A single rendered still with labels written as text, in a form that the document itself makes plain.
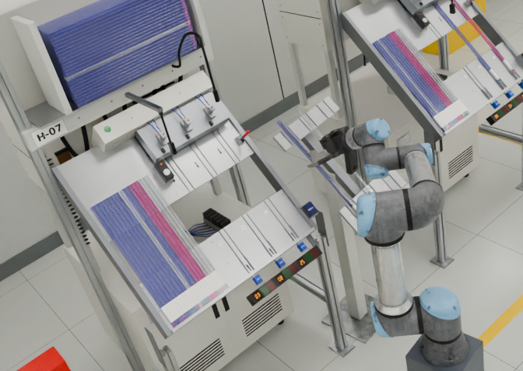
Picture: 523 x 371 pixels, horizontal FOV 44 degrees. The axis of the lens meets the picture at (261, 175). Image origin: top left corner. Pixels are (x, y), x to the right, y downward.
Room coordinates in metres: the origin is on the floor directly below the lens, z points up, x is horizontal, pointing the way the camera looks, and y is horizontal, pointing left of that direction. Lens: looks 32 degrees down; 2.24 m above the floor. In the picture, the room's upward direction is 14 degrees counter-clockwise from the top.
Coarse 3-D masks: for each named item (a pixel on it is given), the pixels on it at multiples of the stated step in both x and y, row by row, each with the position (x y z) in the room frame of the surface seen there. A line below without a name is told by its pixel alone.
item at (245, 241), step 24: (240, 216) 1.95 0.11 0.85; (264, 216) 1.96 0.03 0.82; (288, 216) 1.97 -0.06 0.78; (216, 240) 1.86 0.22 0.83; (240, 240) 1.87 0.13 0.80; (264, 240) 1.88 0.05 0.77; (288, 240) 1.89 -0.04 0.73; (216, 264) 1.79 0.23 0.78; (240, 264) 1.80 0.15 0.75; (144, 288) 1.70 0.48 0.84
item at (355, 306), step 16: (336, 192) 2.10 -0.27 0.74; (336, 208) 2.11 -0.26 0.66; (336, 224) 2.12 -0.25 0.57; (336, 240) 2.13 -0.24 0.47; (352, 240) 2.12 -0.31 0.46; (352, 256) 2.11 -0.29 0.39; (352, 272) 2.10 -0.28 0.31; (352, 288) 2.10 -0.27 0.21; (352, 304) 2.12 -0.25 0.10; (368, 304) 2.18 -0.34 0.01; (352, 320) 2.10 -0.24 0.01; (368, 320) 2.08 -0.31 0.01; (352, 336) 2.02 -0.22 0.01; (368, 336) 1.99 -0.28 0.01
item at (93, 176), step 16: (224, 128) 2.24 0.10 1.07; (128, 144) 2.13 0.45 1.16; (208, 144) 2.17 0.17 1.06; (224, 144) 2.18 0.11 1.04; (80, 160) 2.05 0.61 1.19; (96, 160) 2.06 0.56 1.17; (112, 160) 2.07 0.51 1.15; (128, 160) 2.08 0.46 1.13; (144, 160) 2.08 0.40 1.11; (176, 160) 2.10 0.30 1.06; (192, 160) 2.11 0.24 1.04; (208, 160) 2.12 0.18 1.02; (224, 160) 2.12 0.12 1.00; (240, 160) 2.13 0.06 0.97; (64, 176) 2.00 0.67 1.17; (80, 176) 2.01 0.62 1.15; (96, 176) 2.01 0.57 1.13; (112, 176) 2.02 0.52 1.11; (128, 176) 2.03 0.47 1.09; (144, 176) 2.03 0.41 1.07; (176, 176) 2.05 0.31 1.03; (192, 176) 2.06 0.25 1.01; (208, 176) 2.06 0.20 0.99; (80, 192) 1.96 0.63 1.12; (96, 192) 1.96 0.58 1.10; (112, 192) 1.97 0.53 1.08; (160, 192) 1.99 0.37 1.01; (176, 192) 2.00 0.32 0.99
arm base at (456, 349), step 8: (424, 336) 1.38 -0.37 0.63; (464, 336) 1.36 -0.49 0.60; (424, 344) 1.37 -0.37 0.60; (432, 344) 1.35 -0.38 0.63; (440, 344) 1.33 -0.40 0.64; (448, 344) 1.32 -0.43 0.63; (456, 344) 1.33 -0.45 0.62; (464, 344) 1.34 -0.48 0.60; (424, 352) 1.36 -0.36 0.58; (432, 352) 1.34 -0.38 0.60; (440, 352) 1.32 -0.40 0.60; (448, 352) 1.32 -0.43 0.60; (456, 352) 1.32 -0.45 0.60; (464, 352) 1.32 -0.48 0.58; (432, 360) 1.33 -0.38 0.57; (440, 360) 1.32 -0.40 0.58; (448, 360) 1.31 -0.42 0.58; (456, 360) 1.31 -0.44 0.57
